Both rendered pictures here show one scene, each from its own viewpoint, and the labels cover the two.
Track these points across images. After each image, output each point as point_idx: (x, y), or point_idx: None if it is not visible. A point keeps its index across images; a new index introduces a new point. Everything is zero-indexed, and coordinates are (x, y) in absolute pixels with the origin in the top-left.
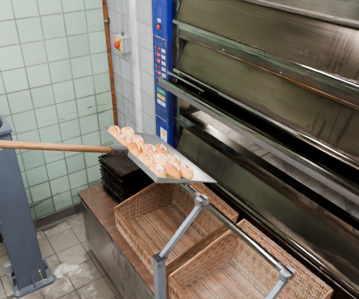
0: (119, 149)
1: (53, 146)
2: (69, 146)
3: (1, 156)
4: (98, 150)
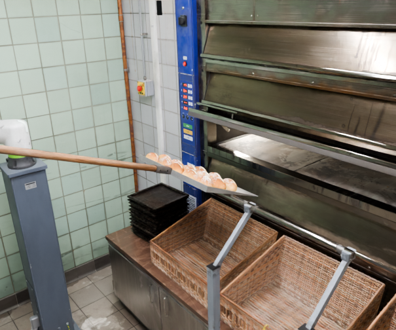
0: (163, 167)
1: (106, 161)
2: (120, 162)
3: (35, 194)
4: (145, 168)
